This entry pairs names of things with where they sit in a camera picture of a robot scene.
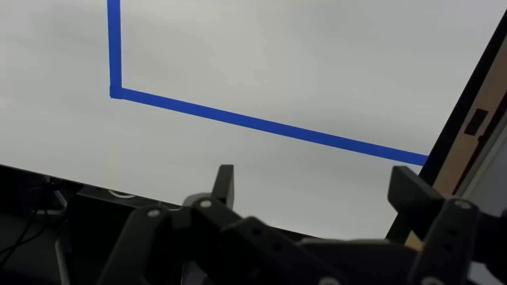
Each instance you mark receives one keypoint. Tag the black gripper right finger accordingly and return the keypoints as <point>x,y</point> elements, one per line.
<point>412,195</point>

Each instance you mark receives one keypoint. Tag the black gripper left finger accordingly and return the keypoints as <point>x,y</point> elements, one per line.
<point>222,184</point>

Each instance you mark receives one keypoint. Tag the long blue tape strip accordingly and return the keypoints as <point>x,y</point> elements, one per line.
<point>263,126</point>

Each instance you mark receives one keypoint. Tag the short blue tape strip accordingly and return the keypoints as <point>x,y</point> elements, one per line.
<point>114,42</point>

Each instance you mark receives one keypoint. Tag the black and brown edge frame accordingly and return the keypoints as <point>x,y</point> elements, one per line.
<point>464,153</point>

